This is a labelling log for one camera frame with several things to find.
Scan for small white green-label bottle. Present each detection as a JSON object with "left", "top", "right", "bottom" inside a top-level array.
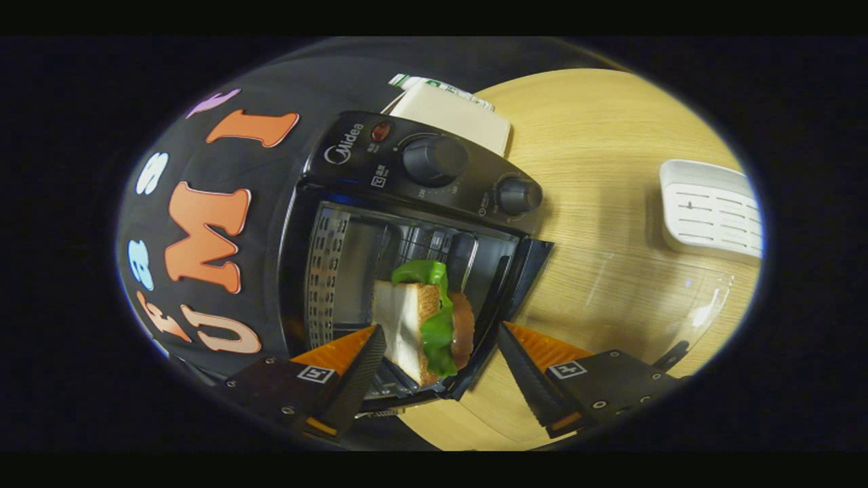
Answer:
[{"left": 388, "top": 73, "right": 496, "bottom": 113}]

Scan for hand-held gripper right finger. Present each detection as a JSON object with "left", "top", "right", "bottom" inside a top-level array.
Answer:
[{"left": 496, "top": 322, "right": 682, "bottom": 440}]

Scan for white pop-up toaster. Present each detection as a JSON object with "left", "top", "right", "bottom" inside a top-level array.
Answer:
[{"left": 383, "top": 82, "right": 513, "bottom": 157}]

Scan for black toaster oven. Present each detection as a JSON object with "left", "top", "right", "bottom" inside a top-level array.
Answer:
[{"left": 278, "top": 110, "right": 737, "bottom": 441}]

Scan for lettuce sandwich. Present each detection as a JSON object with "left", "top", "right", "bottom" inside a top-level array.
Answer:
[{"left": 372, "top": 260, "right": 477, "bottom": 388}]

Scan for white rectangular plate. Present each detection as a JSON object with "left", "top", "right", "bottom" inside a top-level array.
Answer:
[{"left": 659, "top": 159, "right": 766, "bottom": 262}]

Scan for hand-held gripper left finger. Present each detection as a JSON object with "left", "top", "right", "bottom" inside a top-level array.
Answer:
[{"left": 220, "top": 324, "right": 387, "bottom": 443}]

